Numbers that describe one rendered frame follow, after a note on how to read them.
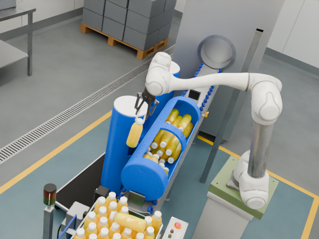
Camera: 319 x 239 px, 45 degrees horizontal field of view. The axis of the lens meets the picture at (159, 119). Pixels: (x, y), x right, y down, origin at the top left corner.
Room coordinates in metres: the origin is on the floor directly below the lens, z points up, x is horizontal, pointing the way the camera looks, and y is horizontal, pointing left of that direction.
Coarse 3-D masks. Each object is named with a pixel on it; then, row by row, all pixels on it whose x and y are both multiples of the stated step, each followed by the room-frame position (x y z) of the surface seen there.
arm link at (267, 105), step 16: (256, 96) 1.69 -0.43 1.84; (272, 96) 1.66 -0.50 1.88; (256, 112) 1.63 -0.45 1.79; (272, 112) 1.61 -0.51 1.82; (256, 128) 1.68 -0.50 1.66; (272, 128) 1.70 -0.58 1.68; (256, 144) 1.67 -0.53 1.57; (256, 160) 1.67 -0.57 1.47; (240, 176) 1.79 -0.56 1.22; (256, 176) 1.67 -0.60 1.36; (240, 192) 1.68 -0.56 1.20; (256, 192) 1.62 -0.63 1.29; (256, 208) 1.60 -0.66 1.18
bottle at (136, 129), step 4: (136, 124) 1.81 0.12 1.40; (140, 124) 1.81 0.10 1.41; (132, 128) 1.80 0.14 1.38; (136, 128) 1.79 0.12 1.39; (140, 128) 1.80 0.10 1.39; (132, 132) 1.79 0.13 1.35; (136, 132) 1.79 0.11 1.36; (140, 132) 1.80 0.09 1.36; (128, 136) 1.81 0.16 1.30; (132, 136) 1.79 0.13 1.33; (136, 136) 1.79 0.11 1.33; (140, 136) 1.81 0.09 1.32; (128, 140) 1.80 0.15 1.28; (132, 140) 1.79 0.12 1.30; (136, 140) 1.79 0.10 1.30; (128, 144) 1.79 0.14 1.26; (132, 144) 1.79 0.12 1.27; (136, 144) 1.80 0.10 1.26
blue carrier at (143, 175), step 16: (160, 112) 2.36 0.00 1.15; (192, 112) 2.50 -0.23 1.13; (160, 128) 2.07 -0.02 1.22; (176, 128) 2.11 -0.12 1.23; (144, 144) 1.89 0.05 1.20; (144, 160) 1.71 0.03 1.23; (176, 160) 2.03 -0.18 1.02; (128, 176) 1.69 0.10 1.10; (144, 176) 1.67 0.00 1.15; (160, 176) 1.65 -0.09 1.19; (144, 192) 1.66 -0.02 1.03; (160, 192) 1.64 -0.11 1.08
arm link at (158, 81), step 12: (156, 72) 1.69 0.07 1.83; (168, 72) 1.72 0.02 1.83; (156, 84) 1.61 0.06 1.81; (168, 84) 1.65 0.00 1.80; (180, 84) 1.68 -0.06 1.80; (192, 84) 1.71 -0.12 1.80; (204, 84) 1.75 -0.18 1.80; (216, 84) 1.81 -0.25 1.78; (228, 84) 1.83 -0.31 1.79; (240, 84) 1.83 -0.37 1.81
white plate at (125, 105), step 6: (126, 96) 2.63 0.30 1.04; (132, 96) 2.65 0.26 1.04; (114, 102) 2.50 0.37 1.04; (120, 102) 2.52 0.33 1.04; (126, 102) 2.54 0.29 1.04; (132, 102) 2.56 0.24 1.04; (144, 102) 2.61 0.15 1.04; (120, 108) 2.45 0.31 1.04; (126, 108) 2.47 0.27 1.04; (132, 108) 2.49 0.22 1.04; (144, 108) 2.53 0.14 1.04; (126, 114) 2.39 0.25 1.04; (132, 114) 2.41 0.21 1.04; (144, 114) 2.45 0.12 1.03
